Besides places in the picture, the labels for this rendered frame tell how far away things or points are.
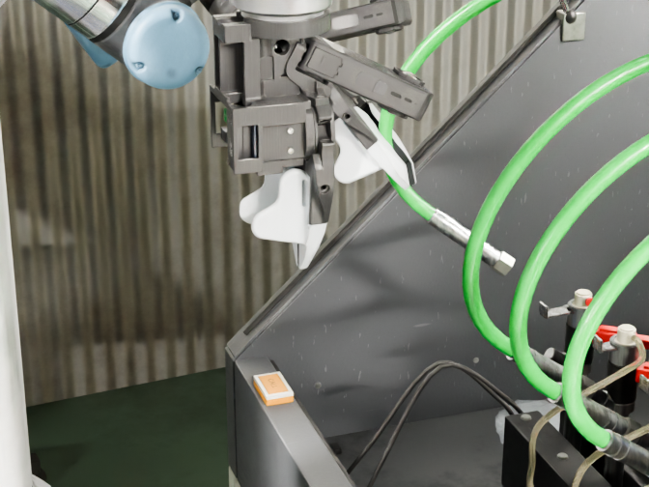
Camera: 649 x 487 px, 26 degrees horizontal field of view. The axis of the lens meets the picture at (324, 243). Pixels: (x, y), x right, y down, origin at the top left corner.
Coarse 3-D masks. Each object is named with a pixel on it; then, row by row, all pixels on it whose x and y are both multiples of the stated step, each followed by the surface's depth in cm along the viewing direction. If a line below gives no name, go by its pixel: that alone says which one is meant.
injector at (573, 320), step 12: (576, 312) 131; (576, 324) 132; (552, 348) 133; (564, 348) 134; (564, 360) 133; (588, 360) 133; (588, 372) 134; (564, 420) 137; (564, 432) 137; (576, 432) 136; (576, 444) 137
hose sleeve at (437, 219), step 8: (432, 216) 137; (440, 216) 137; (448, 216) 138; (432, 224) 138; (440, 224) 137; (448, 224) 137; (456, 224) 138; (440, 232) 138; (448, 232) 138; (456, 232) 138; (464, 232) 138; (456, 240) 138; (464, 240) 138; (488, 248) 138; (496, 248) 139; (488, 256) 138; (496, 256) 138; (488, 264) 139
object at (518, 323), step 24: (648, 144) 108; (624, 168) 108; (576, 192) 109; (600, 192) 108; (576, 216) 108; (552, 240) 108; (528, 264) 109; (528, 288) 109; (528, 360) 112; (552, 384) 114; (600, 408) 116; (624, 432) 117
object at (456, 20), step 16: (480, 0) 129; (496, 0) 129; (464, 16) 129; (432, 32) 131; (448, 32) 130; (416, 48) 131; (432, 48) 131; (416, 64) 132; (384, 112) 134; (384, 128) 134; (400, 192) 137; (416, 208) 137; (432, 208) 137
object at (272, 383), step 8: (264, 376) 152; (272, 376) 152; (256, 384) 151; (264, 384) 150; (272, 384) 150; (280, 384) 150; (272, 392) 148; (264, 400) 149; (272, 400) 148; (280, 400) 148; (288, 400) 149
